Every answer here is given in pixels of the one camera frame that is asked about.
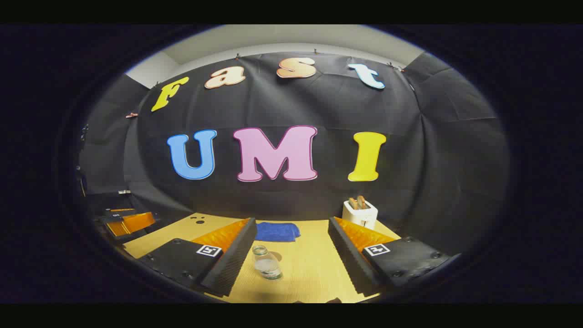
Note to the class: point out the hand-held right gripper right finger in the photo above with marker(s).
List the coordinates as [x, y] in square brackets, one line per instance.
[348, 255]

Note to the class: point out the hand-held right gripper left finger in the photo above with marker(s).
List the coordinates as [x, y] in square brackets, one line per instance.
[232, 264]

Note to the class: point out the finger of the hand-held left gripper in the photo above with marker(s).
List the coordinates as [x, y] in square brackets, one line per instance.
[119, 211]
[136, 222]

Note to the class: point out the clear plastic water bottle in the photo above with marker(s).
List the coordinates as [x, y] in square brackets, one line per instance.
[267, 266]

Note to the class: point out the white toaster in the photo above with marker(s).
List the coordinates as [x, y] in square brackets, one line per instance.
[360, 217]

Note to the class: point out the toasted bread slice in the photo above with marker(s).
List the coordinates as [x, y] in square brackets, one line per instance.
[361, 202]
[353, 203]

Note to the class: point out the blue towel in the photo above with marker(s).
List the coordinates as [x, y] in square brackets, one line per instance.
[278, 231]

